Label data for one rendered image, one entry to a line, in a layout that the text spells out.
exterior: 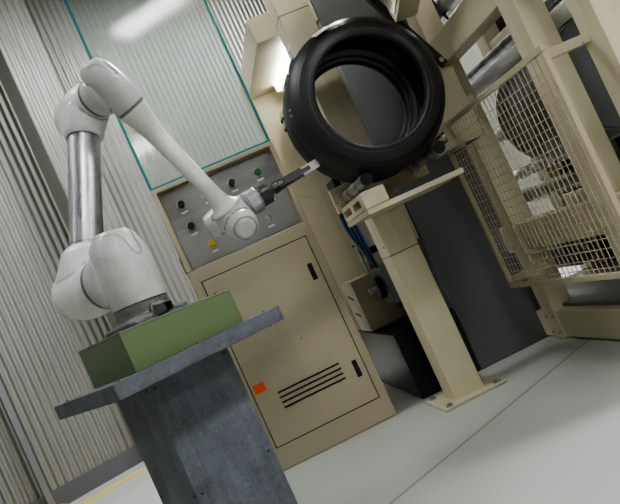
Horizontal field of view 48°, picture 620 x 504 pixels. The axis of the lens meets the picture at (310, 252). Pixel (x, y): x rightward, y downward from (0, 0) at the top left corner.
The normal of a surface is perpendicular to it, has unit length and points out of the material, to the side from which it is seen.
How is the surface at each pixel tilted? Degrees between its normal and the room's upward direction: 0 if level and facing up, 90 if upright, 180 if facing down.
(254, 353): 90
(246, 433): 90
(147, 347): 90
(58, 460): 90
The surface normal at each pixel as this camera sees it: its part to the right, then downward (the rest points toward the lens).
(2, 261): 0.55, -0.27
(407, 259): 0.13, -0.09
